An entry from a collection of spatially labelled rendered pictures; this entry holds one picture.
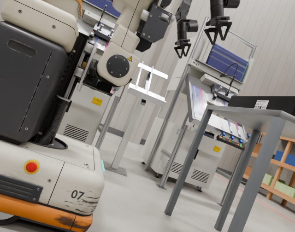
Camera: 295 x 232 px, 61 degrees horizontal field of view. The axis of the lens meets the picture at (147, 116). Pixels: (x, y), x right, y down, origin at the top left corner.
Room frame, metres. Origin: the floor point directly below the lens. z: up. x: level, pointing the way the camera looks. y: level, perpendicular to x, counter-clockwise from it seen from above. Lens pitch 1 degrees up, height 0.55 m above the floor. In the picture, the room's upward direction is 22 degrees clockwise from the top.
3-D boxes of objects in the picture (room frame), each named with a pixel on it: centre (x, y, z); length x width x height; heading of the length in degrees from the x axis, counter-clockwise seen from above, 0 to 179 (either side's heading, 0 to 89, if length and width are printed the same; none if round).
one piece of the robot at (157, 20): (1.25, 0.16, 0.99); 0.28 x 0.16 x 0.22; 14
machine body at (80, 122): (2.64, 0.84, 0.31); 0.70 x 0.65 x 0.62; 108
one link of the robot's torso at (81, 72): (1.28, 0.29, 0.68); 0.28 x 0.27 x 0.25; 14
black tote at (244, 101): (1.45, -0.63, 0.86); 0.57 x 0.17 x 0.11; 14
